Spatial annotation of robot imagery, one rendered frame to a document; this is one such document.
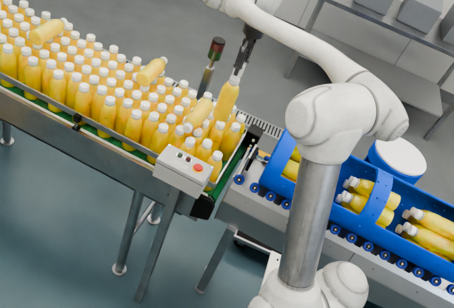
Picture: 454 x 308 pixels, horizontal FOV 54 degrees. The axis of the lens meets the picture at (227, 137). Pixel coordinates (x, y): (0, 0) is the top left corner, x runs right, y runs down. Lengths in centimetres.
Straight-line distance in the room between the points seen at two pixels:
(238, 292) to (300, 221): 165
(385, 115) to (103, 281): 190
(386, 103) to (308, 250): 42
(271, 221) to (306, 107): 105
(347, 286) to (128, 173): 106
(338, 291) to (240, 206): 73
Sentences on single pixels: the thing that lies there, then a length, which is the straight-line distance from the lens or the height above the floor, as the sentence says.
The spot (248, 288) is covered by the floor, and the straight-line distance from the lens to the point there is 280.
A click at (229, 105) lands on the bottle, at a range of 173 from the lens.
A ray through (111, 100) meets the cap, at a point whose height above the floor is 110.
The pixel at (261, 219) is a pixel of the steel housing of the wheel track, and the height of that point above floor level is 85.
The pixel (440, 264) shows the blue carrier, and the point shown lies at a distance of 197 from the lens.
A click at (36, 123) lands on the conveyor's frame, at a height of 82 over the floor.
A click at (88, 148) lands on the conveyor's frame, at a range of 205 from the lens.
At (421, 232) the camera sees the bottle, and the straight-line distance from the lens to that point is 196.
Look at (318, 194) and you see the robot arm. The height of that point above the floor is 158.
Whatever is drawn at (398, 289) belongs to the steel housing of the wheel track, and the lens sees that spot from 212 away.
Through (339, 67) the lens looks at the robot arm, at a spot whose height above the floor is 176.
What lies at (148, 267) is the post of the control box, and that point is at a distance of 229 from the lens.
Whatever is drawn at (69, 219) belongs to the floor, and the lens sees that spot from 282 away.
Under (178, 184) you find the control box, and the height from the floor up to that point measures 103.
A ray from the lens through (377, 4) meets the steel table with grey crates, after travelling 428.
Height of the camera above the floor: 232
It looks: 41 degrees down
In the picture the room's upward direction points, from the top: 23 degrees clockwise
